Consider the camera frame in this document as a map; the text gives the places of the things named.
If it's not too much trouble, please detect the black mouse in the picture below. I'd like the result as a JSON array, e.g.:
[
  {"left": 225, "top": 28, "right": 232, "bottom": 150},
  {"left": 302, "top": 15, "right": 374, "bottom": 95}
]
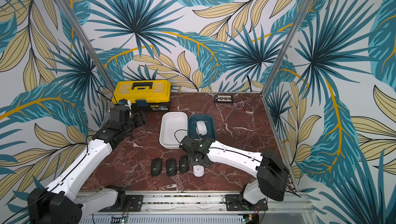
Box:
[
  {"left": 166, "top": 158, "right": 177, "bottom": 177},
  {"left": 150, "top": 158, "right": 163, "bottom": 177},
  {"left": 179, "top": 155, "right": 190, "bottom": 173}
]

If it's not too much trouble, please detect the white mouse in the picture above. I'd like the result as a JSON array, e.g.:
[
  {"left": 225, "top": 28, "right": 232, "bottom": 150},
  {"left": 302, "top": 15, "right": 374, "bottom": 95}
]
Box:
[
  {"left": 193, "top": 165, "right": 205, "bottom": 178},
  {"left": 196, "top": 120, "right": 207, "bottom": 136}
]

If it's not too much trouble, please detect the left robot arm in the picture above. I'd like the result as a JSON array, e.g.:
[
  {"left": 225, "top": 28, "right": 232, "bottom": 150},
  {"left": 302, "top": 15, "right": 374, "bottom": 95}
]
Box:
[{"left": 27, "top": 105, "right": 147, "bottom": 224}]

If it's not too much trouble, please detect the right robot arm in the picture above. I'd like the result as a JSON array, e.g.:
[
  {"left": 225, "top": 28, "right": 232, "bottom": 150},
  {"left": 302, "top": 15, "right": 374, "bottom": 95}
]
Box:
[{"left": 179, "top": 136, "right": 290, "bottom": 204}]

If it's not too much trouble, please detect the dark teal storage box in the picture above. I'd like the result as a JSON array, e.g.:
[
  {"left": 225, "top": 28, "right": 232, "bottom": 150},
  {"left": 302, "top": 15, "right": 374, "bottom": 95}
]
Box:
[{"left": 188, "top": 114, "right": 216, "bottom": 139}]

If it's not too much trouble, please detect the white storage box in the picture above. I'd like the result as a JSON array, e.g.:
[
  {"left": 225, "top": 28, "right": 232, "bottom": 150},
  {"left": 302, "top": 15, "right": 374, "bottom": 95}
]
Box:
[{"left": 159, "top": 112, "right": 188, "bottom": 149}]

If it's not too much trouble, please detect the yellow black toolbox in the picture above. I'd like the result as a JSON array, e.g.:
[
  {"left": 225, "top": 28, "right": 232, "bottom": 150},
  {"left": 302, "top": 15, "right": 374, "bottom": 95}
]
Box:
[{"left": 112, "top": 80, "right": 171, "bottom": 112}]

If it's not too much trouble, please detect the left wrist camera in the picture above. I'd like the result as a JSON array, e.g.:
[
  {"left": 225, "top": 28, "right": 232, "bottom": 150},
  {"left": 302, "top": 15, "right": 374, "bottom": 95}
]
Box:
[{"left": 118, "top": 99, "right": 132, "bottom": 109}]

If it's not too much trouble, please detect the black wall socket plate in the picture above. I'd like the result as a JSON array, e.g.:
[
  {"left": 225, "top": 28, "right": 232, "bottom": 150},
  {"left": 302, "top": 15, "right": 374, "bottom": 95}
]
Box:
[{"left": 214, "top": 95, "right": 234, "bottom": 104}]

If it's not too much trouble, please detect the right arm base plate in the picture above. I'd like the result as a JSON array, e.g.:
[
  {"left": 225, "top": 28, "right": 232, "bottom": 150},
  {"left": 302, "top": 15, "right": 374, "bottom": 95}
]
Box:
[{"left": 222, "top": 194, "right": 268, "bottom": 212}]

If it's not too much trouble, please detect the aluminium front rail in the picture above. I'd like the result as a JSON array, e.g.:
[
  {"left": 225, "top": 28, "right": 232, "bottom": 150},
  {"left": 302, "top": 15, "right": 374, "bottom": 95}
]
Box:
[{"left": 77, "top": 190, "right": 319, "bottom": 224}]

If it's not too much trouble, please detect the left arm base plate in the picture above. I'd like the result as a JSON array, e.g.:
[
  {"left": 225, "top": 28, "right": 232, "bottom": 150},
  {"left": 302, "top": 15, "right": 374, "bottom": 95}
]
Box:
[{"left": 100, "top": 194, "right": 143, "bottom": 212}]

